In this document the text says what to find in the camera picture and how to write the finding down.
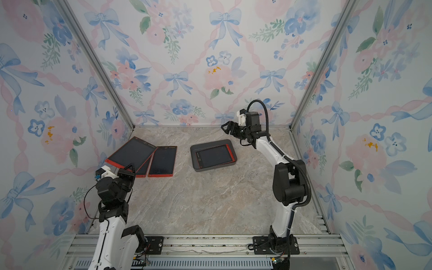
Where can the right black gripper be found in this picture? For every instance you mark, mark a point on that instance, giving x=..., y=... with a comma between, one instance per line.
x=238, y=131

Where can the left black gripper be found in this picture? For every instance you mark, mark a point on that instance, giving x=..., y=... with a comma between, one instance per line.
x=123, y=173

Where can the red writing tablet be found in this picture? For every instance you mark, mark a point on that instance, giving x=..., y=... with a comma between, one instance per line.
x=215, y=156
x=135, y=151
x=163, y=162
x=142, y=171

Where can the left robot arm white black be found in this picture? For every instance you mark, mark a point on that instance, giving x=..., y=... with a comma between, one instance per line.
x=117, y=245

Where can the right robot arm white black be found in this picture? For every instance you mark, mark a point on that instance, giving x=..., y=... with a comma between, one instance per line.
x=290, y=185

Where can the dark grey storage box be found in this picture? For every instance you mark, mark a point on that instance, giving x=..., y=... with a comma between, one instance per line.
x=195, y=148

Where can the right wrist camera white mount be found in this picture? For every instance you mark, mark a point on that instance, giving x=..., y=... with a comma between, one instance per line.
x=248, y=118

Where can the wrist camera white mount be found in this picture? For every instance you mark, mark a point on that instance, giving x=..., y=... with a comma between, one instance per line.
x=104, y=171
x=248, y=118

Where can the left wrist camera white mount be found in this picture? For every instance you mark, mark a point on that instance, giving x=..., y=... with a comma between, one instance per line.
x=104, y=171

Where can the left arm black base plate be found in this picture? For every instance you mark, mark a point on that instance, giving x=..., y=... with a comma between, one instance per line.
x=150, y=245

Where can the grey slotted cable duct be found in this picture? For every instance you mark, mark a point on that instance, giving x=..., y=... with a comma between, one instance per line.
x=211, y=263

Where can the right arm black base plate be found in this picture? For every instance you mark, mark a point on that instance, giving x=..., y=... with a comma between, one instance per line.
x=268, y=245

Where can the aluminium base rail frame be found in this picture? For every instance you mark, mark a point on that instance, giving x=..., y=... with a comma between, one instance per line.
x=317, y=252

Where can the left aluminium corner post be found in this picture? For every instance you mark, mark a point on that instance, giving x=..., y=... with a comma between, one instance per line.
x=71, y=20

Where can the aluminium corner post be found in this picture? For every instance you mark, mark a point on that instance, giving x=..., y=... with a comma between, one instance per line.
x=71, y=20
x=335, y=37

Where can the right aluminium corner post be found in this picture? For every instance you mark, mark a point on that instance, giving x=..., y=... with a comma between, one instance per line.
x=335, y=37

